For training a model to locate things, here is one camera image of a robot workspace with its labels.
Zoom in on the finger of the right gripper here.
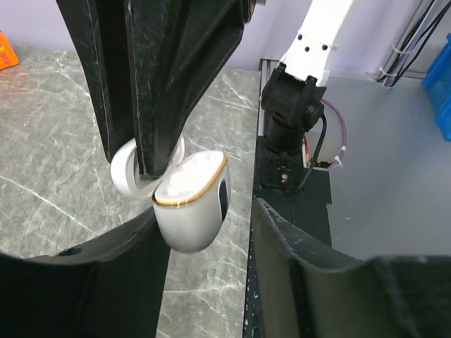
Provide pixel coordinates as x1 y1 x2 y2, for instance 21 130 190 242
125 0 254 178
56 0 134 162

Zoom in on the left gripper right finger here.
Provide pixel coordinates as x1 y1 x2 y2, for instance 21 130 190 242
252 197 451 338

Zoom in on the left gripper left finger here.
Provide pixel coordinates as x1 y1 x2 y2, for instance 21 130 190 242
1 208 170 337

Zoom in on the white earbud charging case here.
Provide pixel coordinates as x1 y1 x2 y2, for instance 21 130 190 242
110 137 231 254

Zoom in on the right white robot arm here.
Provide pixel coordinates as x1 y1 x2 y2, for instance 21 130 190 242
57 1 356 181

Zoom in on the orange sponge box back right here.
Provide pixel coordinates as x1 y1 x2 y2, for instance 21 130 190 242
0 32 20 70

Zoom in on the blue plastic bin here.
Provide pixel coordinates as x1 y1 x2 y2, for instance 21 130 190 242
421 33 451 141

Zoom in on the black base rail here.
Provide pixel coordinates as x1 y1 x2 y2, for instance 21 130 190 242
242 137 332 337

